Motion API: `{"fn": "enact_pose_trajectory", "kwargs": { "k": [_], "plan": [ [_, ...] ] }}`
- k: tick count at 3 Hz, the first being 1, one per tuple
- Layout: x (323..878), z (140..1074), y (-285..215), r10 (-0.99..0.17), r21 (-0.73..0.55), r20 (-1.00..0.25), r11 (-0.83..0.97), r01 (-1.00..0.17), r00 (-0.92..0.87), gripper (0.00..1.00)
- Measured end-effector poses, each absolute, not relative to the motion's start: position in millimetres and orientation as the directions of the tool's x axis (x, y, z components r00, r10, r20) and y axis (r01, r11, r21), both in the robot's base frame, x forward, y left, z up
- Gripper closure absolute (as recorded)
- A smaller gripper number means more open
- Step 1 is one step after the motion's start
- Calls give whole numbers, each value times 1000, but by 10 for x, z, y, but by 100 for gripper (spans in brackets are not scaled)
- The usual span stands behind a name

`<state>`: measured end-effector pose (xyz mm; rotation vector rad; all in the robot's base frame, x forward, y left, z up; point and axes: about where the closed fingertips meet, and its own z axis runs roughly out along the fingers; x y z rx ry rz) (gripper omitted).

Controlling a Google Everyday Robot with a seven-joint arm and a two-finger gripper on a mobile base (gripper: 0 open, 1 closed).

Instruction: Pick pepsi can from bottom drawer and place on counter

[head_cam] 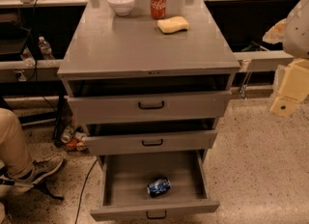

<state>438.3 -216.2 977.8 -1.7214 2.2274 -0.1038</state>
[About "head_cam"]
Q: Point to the red coca-cola can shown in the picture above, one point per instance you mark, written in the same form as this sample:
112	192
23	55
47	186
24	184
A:
158	9

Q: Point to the clear water bottle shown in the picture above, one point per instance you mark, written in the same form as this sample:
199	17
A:
45	49

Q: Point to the grey drawer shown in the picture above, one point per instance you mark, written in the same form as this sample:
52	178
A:
124	193
148	108
150	142

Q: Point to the grey top drawer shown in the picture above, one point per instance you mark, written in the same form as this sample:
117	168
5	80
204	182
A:
148	108

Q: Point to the person leg beige trousers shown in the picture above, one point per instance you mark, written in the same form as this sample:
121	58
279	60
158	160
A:
13	148

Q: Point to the blue pepsi can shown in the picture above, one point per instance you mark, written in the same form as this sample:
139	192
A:
158	187

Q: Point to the yellow sponge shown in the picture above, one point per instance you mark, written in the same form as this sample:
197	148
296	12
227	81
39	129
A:
172	25

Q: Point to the grey bottom drawer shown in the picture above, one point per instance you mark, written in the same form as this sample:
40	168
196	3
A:
124	193

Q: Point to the grey drawer cabinet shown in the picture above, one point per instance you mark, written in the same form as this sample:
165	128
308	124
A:
114	55

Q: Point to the white bowl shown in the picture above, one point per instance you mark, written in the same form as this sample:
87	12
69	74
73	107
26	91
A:
121	7

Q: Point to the grey sneaker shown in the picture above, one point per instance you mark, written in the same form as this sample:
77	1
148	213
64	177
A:
41	170

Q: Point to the pile of snack wrappers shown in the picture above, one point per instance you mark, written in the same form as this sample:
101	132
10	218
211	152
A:
73	139

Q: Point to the grey middle drawer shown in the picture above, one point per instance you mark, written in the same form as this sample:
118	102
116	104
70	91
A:
150	142

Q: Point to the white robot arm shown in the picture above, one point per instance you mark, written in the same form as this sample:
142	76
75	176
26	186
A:
293	33

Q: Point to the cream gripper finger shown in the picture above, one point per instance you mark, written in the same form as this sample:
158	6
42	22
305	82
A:
293	89

